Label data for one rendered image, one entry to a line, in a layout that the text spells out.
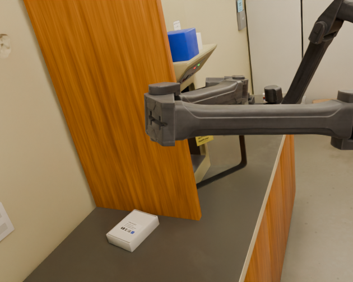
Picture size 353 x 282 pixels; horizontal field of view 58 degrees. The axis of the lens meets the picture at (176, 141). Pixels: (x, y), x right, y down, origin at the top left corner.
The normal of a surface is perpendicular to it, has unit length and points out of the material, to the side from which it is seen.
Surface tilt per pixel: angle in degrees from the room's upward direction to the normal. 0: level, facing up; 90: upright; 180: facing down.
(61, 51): 90
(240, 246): 0
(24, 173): 90
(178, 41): 90
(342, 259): 0
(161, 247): 0
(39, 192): 90
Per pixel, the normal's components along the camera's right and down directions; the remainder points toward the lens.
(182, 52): -0.41, 0.44
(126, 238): -0.18, -0.90
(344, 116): 0.03, 0.29
